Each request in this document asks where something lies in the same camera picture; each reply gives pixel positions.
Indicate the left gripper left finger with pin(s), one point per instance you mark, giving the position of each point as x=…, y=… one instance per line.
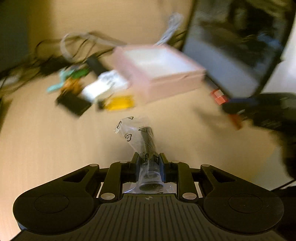
x=116, y=175

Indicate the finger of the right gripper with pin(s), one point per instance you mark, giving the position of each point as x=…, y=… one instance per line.
x=236, y=105

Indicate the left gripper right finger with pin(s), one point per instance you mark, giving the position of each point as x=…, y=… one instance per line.
x=182, y=175

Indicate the red small block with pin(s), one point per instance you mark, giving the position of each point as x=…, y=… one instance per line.
x=219, y=97

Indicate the black tube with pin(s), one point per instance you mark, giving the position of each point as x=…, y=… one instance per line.
x=141, y=138

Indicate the yellow liquid bottle black cap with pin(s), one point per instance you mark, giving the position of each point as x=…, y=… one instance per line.
x=116, y=103

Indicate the black rectangular device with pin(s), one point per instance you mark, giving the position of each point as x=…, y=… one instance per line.
x=76, y=105

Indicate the white power adapter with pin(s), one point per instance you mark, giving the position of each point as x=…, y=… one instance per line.
x=106, y=84

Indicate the orange toy figure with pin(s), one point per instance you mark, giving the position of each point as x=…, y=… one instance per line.
x=72, y=86

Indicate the green purple toy car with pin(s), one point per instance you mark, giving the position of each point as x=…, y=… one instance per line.
x=80, y=73

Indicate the glass-sided computer case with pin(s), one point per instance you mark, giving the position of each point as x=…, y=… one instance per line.
x=239, y=43

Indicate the pink open cardboard box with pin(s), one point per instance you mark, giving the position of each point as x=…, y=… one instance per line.
x=157, y=72

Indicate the black power brick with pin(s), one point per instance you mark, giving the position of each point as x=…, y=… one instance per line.
x=95, y=65

